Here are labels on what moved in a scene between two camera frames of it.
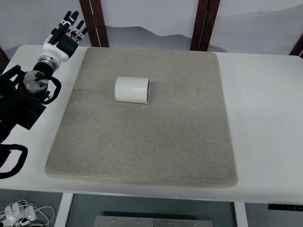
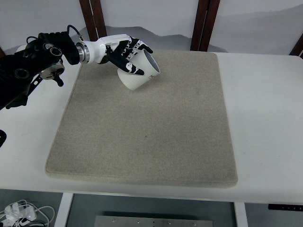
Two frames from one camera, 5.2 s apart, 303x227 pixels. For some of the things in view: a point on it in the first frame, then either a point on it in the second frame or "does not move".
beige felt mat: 182,135 does not move
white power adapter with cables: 21,213 does not move
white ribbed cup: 136,90 -> 144,61
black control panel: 285,206 does not move
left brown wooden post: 93,13 does not move
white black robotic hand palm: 66,47 -> 93,51
